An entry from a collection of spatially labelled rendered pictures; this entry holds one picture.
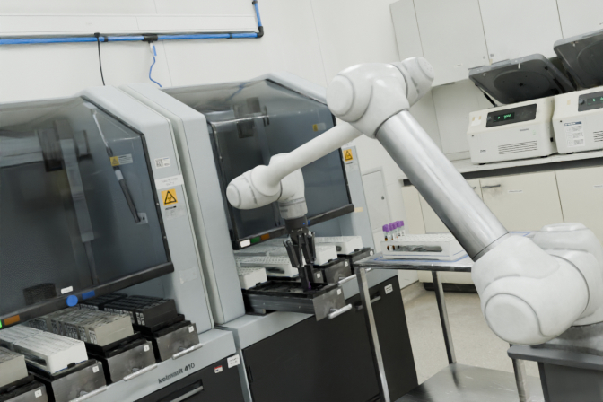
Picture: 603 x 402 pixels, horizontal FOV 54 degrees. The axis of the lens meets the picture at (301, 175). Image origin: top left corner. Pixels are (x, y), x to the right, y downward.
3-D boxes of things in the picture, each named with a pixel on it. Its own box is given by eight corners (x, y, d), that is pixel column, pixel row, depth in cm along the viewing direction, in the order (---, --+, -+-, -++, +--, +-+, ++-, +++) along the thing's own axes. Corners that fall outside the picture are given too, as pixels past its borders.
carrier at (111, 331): (131, 334, 178) (126, 314, 178) (135, 335, 177) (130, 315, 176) (94, 348, 170) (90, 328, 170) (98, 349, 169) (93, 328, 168)
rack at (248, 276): (200, 289, 231) (197, 273, 231) (221, 281, 238) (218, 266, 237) (247, 292, 209) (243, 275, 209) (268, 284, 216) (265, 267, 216)
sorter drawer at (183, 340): (69, 338, 223) (64, 315, 223) (104, 325, 233) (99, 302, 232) (169, 364, 170) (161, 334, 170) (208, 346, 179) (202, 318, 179)
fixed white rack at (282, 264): (241, 277, 236) (239, 262, 236) (261, 270, 243) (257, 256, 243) (292, 280, 214) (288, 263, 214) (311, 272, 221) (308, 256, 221)
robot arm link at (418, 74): (383, 83, 170) (353, 85, 161) (428, 44, 158) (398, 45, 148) (405, 121, 167) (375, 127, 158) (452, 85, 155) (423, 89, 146)
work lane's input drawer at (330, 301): (195, 307, 233) (190, 284, 232) (223, 295, 242) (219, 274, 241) (327, 323, 179) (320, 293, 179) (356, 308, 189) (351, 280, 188)
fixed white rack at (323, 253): (271, 266, 247) (267, 252, 246) (288, 260, 253) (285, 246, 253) (321, 268, 225) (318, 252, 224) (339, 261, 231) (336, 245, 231)
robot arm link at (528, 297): (607, 300, 125) (567, 338, 110) (551, 335, 135) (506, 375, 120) (389, 46, 152) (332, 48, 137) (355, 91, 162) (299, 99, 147)
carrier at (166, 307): (175, 317, 188) (171, 298, 188) (179, 317, 187) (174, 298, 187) (143, 329, 181) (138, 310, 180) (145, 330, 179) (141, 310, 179)
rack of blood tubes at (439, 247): (382, 258, 213) (379, 241, 212) (399, 250, 219) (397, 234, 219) (451, 259, 190) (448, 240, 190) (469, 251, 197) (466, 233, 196)
